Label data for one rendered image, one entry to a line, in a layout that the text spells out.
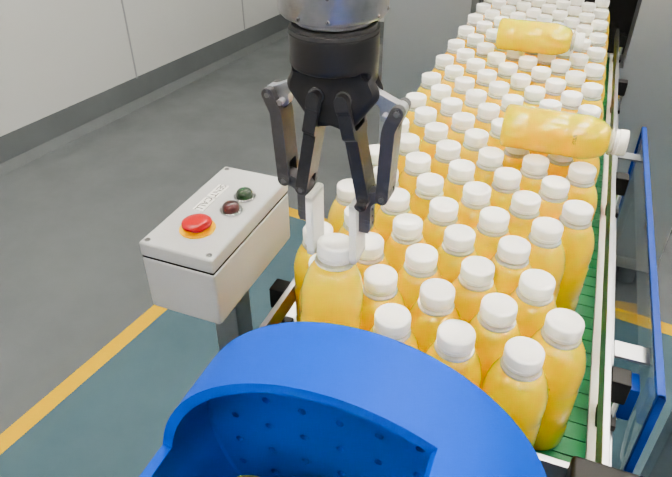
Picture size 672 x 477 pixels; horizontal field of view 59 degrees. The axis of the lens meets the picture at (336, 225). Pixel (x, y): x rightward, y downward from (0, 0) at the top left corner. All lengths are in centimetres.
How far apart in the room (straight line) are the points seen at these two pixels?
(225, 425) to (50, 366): 174
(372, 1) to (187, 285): 41
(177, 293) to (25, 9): 290
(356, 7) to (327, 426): 31
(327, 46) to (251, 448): 34
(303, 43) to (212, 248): 31
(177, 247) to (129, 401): 137
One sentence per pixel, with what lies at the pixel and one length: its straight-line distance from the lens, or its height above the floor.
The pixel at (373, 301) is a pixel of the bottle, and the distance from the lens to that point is 70.
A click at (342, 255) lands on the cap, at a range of 60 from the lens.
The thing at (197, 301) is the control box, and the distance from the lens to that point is 75.
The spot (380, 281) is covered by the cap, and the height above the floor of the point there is 108.
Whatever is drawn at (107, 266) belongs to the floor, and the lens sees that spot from 261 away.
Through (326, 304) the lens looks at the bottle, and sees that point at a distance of 61.
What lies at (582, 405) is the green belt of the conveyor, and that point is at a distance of 85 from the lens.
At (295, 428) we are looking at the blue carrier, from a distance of 50.
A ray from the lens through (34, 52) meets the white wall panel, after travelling 360.
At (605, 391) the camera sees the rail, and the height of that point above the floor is 98.
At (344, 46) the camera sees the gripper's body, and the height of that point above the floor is 137.
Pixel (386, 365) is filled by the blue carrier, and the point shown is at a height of 123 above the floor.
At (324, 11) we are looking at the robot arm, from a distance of 47.
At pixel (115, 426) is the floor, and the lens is 201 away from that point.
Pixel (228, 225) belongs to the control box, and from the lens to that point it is 74.
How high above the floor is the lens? 151
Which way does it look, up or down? 34 degrees down
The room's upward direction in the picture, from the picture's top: straight up
